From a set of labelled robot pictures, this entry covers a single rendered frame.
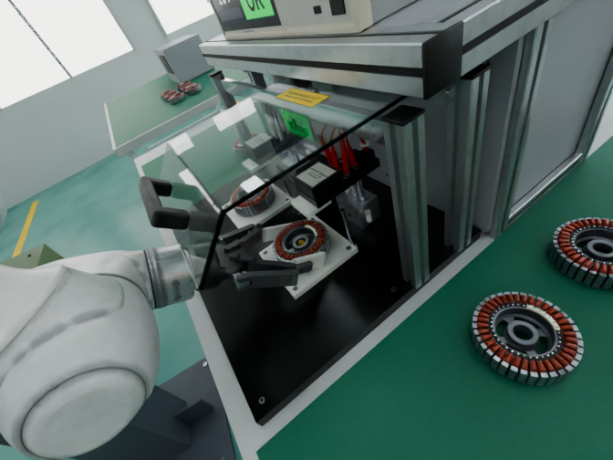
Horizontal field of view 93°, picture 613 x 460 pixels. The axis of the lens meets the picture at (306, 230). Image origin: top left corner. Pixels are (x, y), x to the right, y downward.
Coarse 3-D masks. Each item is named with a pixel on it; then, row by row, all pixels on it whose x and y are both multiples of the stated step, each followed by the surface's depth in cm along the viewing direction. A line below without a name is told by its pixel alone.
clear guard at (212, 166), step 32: (256, 96) 44; (352, 96) 32; (384, 96) 30; (224, 128) 38; (256, 128) 34; (288, 128) 32; (320, 128) 29; (352, 128) 27; (192, 160) 33; (224, 160) 31; (256, 160) 28; (288, 160) 26; (192, 192) 30; (224, 192) 26; (256, 192) 25; (192, 224) 29; (192, 256) 28
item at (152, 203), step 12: (144, 180) 34; (156, 180) 36; (144, 192) 32; (156, 192) 32; (168, 192) 36; (144, 204) 31; (156, 204) 29; (156, 216) 28; (168, 216) 28; (180, 216) 29; (168, 228) 29; (180, 228) 30
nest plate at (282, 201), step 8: (272, 184) 79; (280, 192) 75; (280, 200) 73; (288, 200) 72; (272, 208) 71; (280, 208) 71; (232, 216) 74; (240, 216) 73; (248, 216) 72; (256, 216) 71; (264, 216) 70; (272, 216) 71; (240, 224) 71; (248, 224) 70; (256, 224) 69; (248, 232) 69
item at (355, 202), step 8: (344, 192) 60; (368, 192) 58; (344, 200) 58; (352, 200) 58; (368, 200) 56; (376, 200) 57; (352, 208) 57; (360, 208) 55; (368, 208) 57; (376, 208) 58; (352, 216) 59; (360, 216) 56; (376, 216) 59; (360, 224) 58; (368, 224) 59
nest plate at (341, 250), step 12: (312, 216) 64; (336, 240) 57; (264, 252) 61; (336, 252) 55; (348, 252) 54; (336, 264) 53; (300, 276) 54; (312, 276) 53; (324, 276) 53; (288, 288) 52; (300, 288) 51
